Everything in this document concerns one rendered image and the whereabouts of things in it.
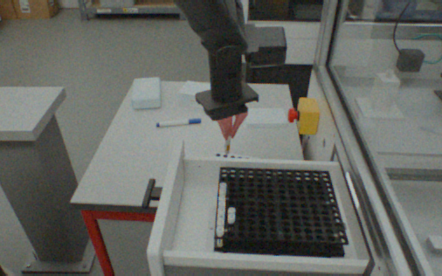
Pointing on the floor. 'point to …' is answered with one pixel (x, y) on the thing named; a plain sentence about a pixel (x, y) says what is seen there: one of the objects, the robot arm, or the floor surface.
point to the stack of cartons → (26, 9)
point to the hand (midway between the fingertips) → (228, 134)
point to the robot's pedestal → (35, 174)
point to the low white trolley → (203, 136)
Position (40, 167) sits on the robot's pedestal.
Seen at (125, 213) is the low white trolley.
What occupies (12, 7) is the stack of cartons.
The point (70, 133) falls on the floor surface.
